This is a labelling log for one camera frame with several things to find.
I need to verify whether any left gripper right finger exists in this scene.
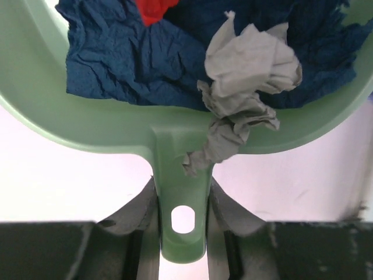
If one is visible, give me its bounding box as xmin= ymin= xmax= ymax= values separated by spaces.
xmin=206 ymin=181 xmax=372 ymax=280

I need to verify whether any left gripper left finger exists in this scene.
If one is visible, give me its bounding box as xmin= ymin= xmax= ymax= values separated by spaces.
xmin=1 ymin=179 xmax=160 ymax=279

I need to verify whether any grey paper scrap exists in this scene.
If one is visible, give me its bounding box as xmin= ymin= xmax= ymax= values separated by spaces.
xmin=182 ymin=11 xmax=302 ymax=176

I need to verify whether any green dustpan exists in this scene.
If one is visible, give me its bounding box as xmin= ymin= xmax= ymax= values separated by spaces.
xmin=0 ymin=0 xmax=373 ymax=262

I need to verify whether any large dark blue scrap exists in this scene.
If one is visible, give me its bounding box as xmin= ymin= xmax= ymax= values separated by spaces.
xmin=55 ymin=1 xmax=207 ymax=111

